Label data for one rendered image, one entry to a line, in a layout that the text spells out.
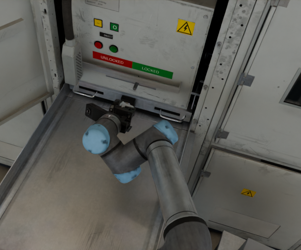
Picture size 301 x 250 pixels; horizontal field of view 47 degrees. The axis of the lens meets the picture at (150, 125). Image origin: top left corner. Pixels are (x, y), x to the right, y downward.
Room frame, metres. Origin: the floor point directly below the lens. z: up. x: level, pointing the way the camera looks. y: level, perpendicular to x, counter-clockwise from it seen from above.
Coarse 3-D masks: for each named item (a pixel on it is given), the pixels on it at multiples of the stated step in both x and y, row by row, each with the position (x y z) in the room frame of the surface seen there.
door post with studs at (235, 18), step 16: (240, 0) 0.91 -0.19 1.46; (224, 16) 0.91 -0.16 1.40; (240, 16) 0.90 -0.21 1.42; (224, 32) 0.91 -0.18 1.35; (240, 32) 0.90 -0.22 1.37; (224, 48) 0.91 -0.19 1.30; (224, 64) 0.90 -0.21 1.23; (208, 80) 0.91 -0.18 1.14; (224, 80) 0.90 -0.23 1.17; (208, 96) 0.91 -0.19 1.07; (208, 112) 0.90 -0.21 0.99; (192, 128) 0.91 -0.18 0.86; (192, 160) 0.90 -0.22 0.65
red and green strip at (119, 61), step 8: (96, 56) 1.02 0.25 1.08; (104, 56) 1.01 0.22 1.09; (112, 56) 1.01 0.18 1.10; (120, 64) 1.00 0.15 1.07; (128, 64) 1.00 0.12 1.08; (136, 64) 0.99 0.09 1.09; (144, 64) 0.99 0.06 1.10; (152, 72) 0.98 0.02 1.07; (160, 72) 0.98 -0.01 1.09; (168, 72) 0.97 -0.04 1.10
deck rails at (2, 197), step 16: (64, 96) 0.98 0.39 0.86; (48, 112) 0.85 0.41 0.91; (64, 112) 0.90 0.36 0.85; (48, 128) 0.81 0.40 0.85; (32, 144) 0.71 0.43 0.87; (176, 144) 0.83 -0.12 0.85; (16, 160) 0.61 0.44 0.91; (32, 160) 0.65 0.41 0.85; (16, 176) 0.58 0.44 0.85; (0, 192) 0.49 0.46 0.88; (0, 208) 0.45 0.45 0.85; (160, 208) 0.54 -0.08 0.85; (160, 224) 0.48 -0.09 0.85; (160, 240) 0.43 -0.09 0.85
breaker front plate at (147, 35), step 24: (72, 0) 1.03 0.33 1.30; (120, 0) 1.00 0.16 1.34; (144, 0) 0.99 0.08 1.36; (168, 0) 0.98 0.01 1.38; (120, 24) 1.00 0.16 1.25; (144, 24) 0.99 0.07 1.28; (168, 24) 0.98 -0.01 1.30; (96, 48) 1.02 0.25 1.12; (120, 48) 1.00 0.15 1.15; (144, 48) 0.99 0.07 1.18; (168, 48) 0.98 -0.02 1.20; (192, 48) 0.96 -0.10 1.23; (96, 72) 1.02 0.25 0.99; (144, 72) 0.99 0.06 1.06; (192, 72) 0.96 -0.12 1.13; (144, 96) 0.99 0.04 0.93; (168, 96) 0.97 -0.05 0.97
